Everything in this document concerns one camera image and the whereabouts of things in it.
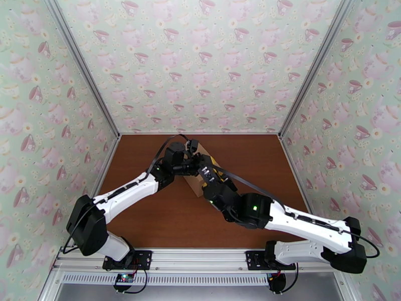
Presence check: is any thin black board cable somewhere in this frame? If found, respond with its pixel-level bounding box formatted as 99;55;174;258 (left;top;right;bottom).
280;262;301;293
113;268;148;294

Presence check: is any brown cardboard express box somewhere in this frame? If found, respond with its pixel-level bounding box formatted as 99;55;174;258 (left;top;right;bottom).
183;143;227;198

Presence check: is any small controller circuit board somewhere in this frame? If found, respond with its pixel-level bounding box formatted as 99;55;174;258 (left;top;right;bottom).
114;272;135;286
266;271;287;294

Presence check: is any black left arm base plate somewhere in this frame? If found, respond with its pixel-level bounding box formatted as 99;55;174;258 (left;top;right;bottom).
102;250;153;271

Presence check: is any aluminium side rail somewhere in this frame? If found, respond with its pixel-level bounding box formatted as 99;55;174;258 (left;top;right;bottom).
70;135;122;247
279;135;328;247

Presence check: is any aluminium frame rail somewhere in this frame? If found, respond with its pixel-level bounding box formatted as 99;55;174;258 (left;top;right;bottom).
51;246;348;273

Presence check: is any thin aluminium wall strip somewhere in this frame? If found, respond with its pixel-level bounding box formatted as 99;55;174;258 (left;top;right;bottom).
119;132;281;136

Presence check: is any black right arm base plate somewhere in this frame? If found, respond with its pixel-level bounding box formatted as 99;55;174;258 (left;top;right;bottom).
245;250;297;271

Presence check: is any aluminium corner post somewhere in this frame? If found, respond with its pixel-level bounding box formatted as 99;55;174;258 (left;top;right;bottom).
41;0;122;138
278;0;358;139

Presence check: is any perforated metal cable tray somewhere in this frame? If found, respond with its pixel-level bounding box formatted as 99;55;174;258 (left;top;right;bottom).
61;271;272;286

